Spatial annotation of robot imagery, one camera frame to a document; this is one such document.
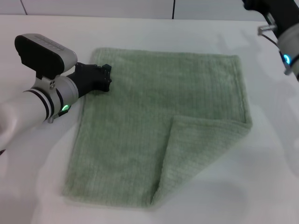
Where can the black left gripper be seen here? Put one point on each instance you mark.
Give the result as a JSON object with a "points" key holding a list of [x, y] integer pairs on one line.
{"points": [[88, 77]]}

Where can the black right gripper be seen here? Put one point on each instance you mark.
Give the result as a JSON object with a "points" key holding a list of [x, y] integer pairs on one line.
{"points": [[280, 11]]}

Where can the green terry towel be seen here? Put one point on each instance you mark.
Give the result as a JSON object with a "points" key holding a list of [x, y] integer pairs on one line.
{"points": [[140, 105]]}

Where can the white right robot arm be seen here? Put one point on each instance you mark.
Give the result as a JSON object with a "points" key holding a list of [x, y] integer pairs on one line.
{"points": [[292, 44]]}

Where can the silver right camera mount bracket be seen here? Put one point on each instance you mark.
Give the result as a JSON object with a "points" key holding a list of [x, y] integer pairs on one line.
{"points": [[266, 28]]}

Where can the silver camera mount bracket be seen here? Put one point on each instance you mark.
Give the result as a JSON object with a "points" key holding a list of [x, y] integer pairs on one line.
{"points": [[266, 28], [47, 82]]}

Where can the silver left camera mount bracket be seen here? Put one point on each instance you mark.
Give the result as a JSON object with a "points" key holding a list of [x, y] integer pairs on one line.
{"points": [[47, 82]]}

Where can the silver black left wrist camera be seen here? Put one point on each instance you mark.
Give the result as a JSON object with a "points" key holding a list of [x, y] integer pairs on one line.
{"points": [[42, 51]]}

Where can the black wall seam strip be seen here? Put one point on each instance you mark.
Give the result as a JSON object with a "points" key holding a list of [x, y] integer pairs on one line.
{"points": [[173, 9]]}

